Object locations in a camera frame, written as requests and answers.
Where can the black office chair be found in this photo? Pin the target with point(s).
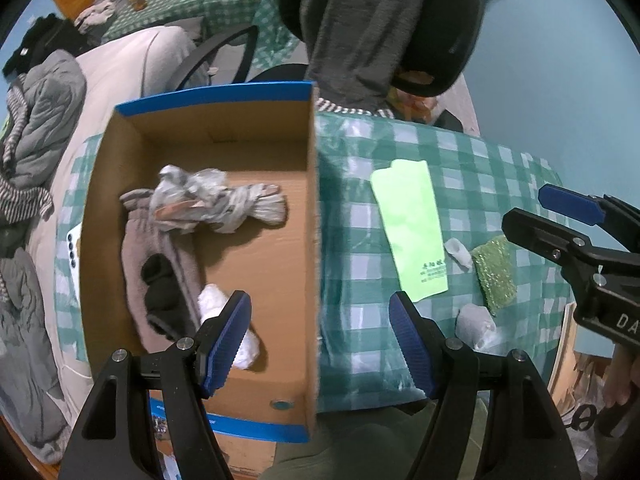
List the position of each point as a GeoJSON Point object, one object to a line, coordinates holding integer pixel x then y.
{"type": "Point", "coordinates": [445, 25]}

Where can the person's olive trousers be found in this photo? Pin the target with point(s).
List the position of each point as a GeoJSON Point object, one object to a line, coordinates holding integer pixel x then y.
{"type": "Point", "coordinates": [360, 450]}

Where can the light green flat pouch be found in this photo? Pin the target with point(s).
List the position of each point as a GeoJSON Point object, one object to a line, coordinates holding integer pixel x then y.
{"type": "Point", "coordinates": [410, 220]}

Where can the grey white striped garment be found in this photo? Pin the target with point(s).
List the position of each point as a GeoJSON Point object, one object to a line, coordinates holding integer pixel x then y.
{"type": "Point", "coordinates": [20, 200]}

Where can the cardboard box with blue rim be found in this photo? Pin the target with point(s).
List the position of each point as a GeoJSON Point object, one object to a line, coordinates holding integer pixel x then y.
{"type": "Point", "coordinates": [270, 270]}

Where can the orange plush toy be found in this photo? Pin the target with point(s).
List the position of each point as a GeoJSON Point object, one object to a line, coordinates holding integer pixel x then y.
{"type": "Point", "coordinates": [415, 105]}

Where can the black sock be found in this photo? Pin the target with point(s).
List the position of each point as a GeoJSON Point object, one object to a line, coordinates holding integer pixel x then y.
{"type": "Point", "coordinates": [162, 290]}

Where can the person's right hand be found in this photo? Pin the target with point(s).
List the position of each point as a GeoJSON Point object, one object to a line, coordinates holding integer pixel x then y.
{"type": "Point", "coordinates": [617, 377]}

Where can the grey fleece garment striped cuffs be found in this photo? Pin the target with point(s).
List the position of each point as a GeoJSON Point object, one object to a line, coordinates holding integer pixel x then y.
{"type": "Point", "coordinates": [360, 35]}

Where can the pile of black clothes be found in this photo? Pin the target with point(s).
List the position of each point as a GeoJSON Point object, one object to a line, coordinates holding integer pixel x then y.
{"type": "Point", "coordinates": [45, 40]}

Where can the brown grey sock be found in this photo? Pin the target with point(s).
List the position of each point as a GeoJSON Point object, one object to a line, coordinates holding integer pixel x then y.
{"type": "Point", "coordinates": [145, 240]}

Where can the bed with grey sheet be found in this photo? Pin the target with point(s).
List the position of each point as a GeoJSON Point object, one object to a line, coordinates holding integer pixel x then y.
{"type": "Point", "coordinates": [125, 60]}

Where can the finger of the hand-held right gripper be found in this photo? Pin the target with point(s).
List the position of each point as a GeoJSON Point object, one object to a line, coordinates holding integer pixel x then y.
{"type": "Point", "coordinates": [570, 205]}
{"type": "Point", "coordinates": [540, 235]}

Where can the knotted floral cloth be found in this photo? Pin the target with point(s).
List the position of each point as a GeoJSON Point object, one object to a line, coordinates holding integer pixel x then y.
{"type": "Point", "coordinates": [220, 205]}

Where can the wooden board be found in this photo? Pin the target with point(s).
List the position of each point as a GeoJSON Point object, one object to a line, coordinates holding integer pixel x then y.
{"type": "Point", "coordinates": [562, 350]}

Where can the grey white rolled sock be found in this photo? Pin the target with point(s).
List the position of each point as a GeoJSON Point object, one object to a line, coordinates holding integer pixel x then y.
{"type": "Point", "coordinates": [475, 327]}

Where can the green checked tablecloth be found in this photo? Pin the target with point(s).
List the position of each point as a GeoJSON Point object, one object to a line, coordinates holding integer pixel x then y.
{"type": "Point", "coordinates": [500, 185]}

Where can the table with green checked cloth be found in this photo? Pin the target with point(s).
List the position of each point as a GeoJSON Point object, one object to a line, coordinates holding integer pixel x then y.
{"type": "Point", "coordinates": [225, 5]}

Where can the amber bottle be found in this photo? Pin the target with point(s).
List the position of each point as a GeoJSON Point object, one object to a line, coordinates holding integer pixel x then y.
{"type": "Point", "coordinates": [137, 1]}

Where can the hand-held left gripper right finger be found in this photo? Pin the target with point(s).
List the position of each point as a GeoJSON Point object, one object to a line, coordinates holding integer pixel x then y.
{"type": "Point", "coordinates": [412, 345]}

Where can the grey quilted jacket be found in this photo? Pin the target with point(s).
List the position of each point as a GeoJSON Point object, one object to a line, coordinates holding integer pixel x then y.
{"type": "Point", "coordinates": [45, 105]}
{"type": "Point", "coordinates": [30, 360]}

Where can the pile of grey clothes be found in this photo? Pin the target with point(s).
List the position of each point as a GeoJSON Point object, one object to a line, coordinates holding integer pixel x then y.
{"type": "Point", "coordinates": [95, 15]}

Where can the small white cloth piece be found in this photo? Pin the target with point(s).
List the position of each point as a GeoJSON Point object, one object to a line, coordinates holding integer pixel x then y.
{"type": "Point", "coordinates": [459, 254]}

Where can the green glitter sponge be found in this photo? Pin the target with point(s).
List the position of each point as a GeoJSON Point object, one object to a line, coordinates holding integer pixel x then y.
{"type": "Point", "coordinates": [494, 277]}

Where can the white smartphone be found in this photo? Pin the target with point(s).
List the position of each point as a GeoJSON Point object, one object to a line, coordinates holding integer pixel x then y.
{"type": "Point", "coordinates": [74, 255]}

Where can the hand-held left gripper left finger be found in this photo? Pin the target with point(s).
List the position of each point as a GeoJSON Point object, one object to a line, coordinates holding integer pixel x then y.
{"type": "Point", "coordinates": [227, 345]}

